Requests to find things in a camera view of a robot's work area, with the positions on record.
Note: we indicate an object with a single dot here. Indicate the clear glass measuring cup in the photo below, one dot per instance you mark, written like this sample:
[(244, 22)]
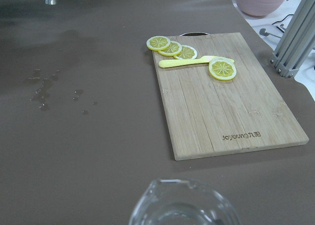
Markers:
[(182, 202)]

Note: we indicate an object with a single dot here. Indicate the lemon slice top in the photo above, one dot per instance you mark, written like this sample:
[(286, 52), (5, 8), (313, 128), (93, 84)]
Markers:
[(157, 43)]

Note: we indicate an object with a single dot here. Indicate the lemon slice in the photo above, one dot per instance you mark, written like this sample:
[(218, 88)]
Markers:
[(157, 43), (172, 50), (187, 52), (222, 59), (223, 71)]

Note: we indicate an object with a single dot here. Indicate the yellow plastic knife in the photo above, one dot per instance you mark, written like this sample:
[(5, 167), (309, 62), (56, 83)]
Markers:
[(182, 62)]

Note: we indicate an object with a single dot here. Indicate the lemon slice behind bottom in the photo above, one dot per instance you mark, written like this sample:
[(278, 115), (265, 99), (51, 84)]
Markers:
[(222, 59)]

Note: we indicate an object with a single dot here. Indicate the lemon slice front bottom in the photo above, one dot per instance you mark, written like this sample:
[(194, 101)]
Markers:
[(223, 71)]

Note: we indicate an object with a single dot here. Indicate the bamboo cutting board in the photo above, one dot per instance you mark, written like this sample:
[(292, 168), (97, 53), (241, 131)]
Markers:
[(209, 117)]

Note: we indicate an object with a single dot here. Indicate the pink bowl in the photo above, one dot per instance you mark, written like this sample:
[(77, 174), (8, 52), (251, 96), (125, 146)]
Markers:
[(258, 7)]

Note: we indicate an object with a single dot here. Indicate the aluminium frame post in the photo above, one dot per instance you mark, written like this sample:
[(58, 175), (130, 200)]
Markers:
[(297, 41)]

